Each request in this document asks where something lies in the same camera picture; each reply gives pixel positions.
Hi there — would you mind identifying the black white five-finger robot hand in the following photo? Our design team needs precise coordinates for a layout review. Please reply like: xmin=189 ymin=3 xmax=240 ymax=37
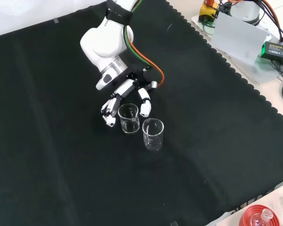
xmin=100 ymin=70 xmax=159 ymax=128

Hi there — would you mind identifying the clear glass beaker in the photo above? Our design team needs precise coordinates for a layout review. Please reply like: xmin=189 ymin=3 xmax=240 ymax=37
xmin=141 ymin=118 xmax=165 ymax=152
xmin=117 ymin=103 xmax=141 ymax=135

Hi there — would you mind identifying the black bench cloth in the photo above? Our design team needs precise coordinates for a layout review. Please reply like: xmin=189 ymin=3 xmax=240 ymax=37
xmin=0 ymin=0 xmax=283 ymax=226

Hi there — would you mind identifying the yellow stop button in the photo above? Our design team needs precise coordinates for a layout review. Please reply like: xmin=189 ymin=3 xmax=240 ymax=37
xmin=199 ymin=0 xmax=219 ymax=24

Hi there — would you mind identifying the pale board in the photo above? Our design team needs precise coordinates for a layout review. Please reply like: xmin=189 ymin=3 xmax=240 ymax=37
xmin=210 ymin=11 xmax=269 ymax=66

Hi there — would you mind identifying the black power adapter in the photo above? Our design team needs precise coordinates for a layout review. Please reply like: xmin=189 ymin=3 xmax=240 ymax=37
xmin=260 ymin=41 xmax=283 ymax=66

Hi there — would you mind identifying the red round heater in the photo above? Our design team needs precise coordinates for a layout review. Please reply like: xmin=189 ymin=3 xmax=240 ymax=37
xmin=239 ymin=204 xmax=281 ymax=226

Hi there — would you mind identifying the clear glass flask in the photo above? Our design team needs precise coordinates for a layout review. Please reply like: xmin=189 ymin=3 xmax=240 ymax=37
xmin=250 ymin=209 xmax=275 ymax=226

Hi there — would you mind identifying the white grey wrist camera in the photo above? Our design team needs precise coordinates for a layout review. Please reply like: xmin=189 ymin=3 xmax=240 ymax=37
xmin=95 ymin=73 xmax=114 ymax=91

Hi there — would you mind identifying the orange cable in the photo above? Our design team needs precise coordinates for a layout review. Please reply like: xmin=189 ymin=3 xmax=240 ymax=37
xmin=128 ymin=39 xmax=166 ymax=87
xmin=258 ymin=0 xmax=283 ymax=37

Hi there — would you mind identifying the green cable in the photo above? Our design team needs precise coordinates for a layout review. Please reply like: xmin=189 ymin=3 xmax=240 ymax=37
xmin=123 ymin=0 xmax=153 ymax=71

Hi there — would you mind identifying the metal base plate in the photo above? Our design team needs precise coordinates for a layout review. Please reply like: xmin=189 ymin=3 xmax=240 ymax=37
xmin=190 ymin=13 xmax=283 ymax=85

